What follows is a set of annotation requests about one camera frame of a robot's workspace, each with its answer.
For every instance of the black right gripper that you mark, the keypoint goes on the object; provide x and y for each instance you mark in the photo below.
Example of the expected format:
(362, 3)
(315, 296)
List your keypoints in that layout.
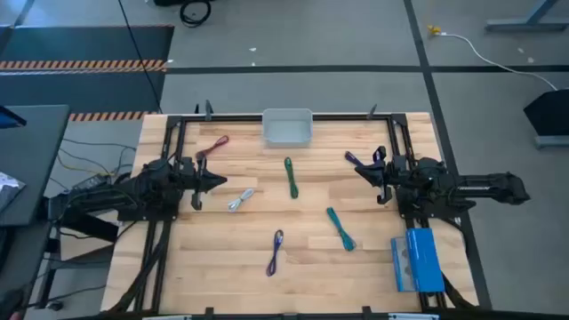
(389, 178)

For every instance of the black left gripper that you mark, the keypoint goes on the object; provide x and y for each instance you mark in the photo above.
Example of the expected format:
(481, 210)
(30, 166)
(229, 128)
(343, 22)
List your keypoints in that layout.
(199, 182)

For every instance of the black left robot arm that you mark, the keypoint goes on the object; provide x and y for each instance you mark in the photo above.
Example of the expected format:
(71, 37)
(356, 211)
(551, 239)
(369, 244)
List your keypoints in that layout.
(151, 182)

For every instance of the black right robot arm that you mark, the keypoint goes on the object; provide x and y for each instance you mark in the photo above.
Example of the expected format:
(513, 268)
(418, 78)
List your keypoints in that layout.
(444, 186)

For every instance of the grey plastic bin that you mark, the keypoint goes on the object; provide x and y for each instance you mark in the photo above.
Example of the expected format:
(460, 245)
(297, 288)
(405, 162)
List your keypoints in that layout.
(287, 131)

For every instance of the blue cardboard box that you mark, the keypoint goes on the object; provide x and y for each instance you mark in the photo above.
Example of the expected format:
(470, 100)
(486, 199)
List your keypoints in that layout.
(422, 260)

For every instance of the black power adapter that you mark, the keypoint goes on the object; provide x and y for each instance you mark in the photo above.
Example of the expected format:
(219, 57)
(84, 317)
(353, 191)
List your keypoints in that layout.
(91, 182)

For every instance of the black table clamp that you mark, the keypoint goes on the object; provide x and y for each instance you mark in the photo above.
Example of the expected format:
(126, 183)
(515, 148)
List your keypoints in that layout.
(209, 311)
(367, 311)

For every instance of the yellow plug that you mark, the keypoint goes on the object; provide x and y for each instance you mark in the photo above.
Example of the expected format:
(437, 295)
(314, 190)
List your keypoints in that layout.
(434, 30)

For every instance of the black hazard-striped floor mat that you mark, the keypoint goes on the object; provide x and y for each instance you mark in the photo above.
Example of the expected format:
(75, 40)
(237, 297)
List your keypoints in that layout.
(84, 89)

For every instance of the dark grey desk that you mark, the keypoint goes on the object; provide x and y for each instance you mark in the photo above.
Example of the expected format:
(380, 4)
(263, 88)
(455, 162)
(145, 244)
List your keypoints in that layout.
(31, 164)

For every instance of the black floor object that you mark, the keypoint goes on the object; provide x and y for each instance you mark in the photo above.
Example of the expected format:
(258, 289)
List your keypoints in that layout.
(166, 2)

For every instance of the black floor box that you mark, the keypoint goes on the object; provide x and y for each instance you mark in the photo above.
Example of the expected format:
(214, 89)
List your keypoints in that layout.
(549, 113)

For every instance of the grey metal stand foot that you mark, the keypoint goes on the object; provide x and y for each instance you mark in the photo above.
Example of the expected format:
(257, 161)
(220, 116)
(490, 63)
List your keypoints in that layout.
(529, 23)

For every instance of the black aluminium table frame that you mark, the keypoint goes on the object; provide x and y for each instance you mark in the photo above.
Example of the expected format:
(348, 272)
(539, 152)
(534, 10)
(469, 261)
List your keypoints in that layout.
(222, 117)

